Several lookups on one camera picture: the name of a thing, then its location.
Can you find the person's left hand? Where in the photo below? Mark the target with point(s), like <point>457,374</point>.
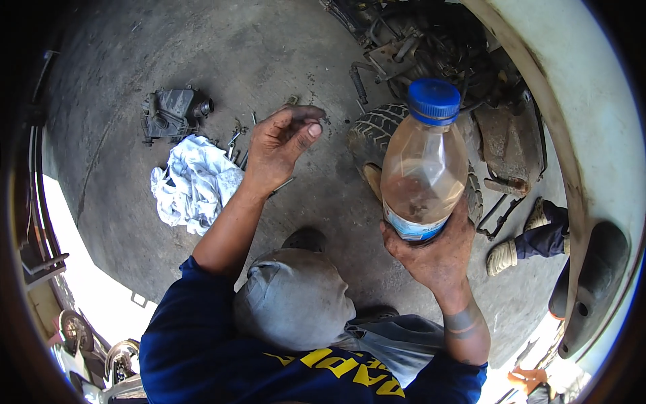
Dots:
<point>275,151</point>

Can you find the person's right hand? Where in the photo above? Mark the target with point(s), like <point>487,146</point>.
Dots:
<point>439,262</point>

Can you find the clear plastic bottle blue cap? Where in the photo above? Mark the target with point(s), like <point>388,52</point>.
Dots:
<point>424,166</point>

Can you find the thin metal rod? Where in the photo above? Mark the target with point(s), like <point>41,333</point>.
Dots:
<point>281,186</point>

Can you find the steel wrench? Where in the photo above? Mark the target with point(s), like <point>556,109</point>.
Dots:
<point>232,144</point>

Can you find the small metal bolt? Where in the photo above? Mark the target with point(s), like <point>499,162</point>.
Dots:
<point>292,99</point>

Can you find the black scooter stand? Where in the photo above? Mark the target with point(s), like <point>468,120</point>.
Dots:
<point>499,217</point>

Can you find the white rag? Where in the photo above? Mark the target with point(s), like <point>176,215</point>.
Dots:
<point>197,184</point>

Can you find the black scooter tyre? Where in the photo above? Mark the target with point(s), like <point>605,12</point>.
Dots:
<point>370,135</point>

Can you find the black coil spring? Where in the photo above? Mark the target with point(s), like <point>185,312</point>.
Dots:
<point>359,85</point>

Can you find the black air filter box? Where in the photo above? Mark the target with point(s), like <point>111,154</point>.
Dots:
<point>169,115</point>

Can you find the rusty exhaust muffler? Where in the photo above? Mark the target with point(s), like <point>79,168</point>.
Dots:
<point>507,146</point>

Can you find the black plastic scooter part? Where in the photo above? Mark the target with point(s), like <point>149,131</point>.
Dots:
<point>600,262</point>

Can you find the scooter engine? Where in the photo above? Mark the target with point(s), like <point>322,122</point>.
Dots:
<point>429,45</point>

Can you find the white scooter body panel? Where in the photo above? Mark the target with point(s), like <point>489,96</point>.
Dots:
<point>580,116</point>

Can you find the person's body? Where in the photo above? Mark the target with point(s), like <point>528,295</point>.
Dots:
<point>212,353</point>

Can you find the parked motorcycles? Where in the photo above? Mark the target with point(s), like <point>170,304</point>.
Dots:
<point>96,356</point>

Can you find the small metal bracket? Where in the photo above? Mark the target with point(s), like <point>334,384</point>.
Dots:
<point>139,299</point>

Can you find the metal shutter rail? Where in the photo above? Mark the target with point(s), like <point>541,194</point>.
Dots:
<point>39,202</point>

